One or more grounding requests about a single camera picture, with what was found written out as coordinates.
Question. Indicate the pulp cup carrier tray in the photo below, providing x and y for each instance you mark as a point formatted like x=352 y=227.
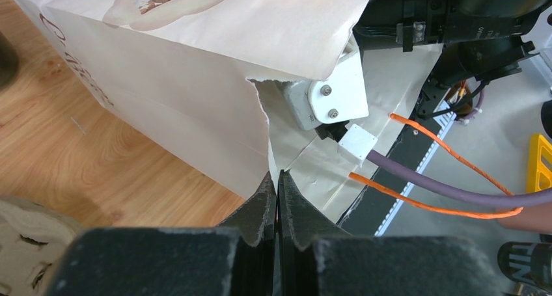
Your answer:
x=33 y=240

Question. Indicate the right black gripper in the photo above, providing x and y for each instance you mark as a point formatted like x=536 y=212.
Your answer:
x=388 y=24

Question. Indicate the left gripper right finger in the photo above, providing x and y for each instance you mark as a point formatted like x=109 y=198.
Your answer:
x=305 y=239

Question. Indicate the black coffee cup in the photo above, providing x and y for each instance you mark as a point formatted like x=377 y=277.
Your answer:
x=9 y=62

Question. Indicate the kraft paper takeout bag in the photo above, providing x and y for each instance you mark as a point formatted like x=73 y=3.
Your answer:
x=199 y=77

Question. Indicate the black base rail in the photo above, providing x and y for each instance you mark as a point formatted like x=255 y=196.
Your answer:
x=372 y=212

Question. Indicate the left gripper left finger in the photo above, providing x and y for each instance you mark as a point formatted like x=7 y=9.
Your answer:
x=253 y=260

